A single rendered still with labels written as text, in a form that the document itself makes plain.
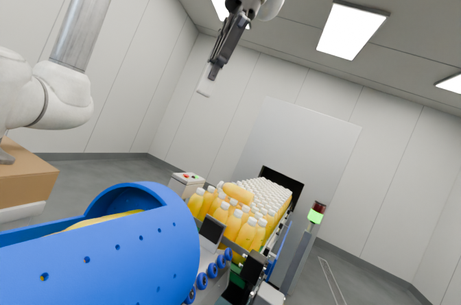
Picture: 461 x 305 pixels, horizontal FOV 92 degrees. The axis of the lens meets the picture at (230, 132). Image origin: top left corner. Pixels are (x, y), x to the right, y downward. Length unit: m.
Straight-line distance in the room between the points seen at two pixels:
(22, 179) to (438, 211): 5.85
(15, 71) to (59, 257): 0.53
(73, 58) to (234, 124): 4.43
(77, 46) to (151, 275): 0.71
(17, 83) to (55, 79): 0.13
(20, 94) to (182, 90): 5.01
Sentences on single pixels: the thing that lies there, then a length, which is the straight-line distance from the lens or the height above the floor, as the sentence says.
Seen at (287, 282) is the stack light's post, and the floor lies 0.83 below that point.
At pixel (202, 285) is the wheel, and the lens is 0.79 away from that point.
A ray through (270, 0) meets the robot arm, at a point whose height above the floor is 1.77.
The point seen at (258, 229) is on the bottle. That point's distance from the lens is 1.09.
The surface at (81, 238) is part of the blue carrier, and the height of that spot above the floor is 1.22.
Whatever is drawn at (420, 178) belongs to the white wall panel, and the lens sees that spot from 5.67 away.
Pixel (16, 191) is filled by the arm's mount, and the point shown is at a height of 1.05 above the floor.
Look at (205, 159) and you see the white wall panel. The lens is 5.23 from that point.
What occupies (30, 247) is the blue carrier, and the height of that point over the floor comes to 1.22.
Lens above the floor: 1.40
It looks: level
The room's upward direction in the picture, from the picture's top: 23 degrees clockwise
